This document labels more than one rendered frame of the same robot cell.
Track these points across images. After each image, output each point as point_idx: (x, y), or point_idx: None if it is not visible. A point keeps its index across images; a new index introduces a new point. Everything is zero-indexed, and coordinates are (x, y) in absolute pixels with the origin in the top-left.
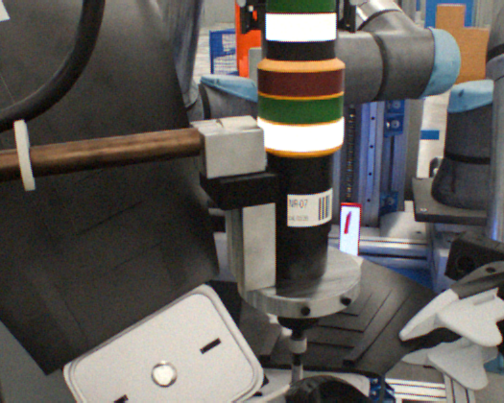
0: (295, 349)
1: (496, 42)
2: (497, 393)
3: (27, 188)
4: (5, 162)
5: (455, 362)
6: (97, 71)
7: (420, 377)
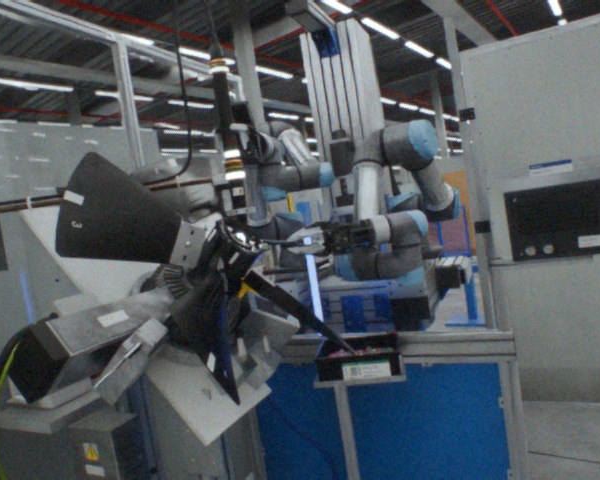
0: None
1: (352, 164)
2: (527, 425)
3: (178, 188)
4: (174, 183)
5: (307, 250)
6: (197, 174)
7: None
